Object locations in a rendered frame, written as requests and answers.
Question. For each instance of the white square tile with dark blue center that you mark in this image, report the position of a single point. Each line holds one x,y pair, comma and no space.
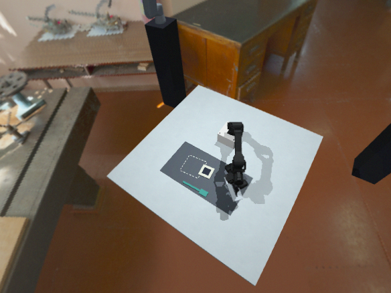
206,171

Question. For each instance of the teal t-shaped tool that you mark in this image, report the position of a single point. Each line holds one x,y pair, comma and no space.
201,192

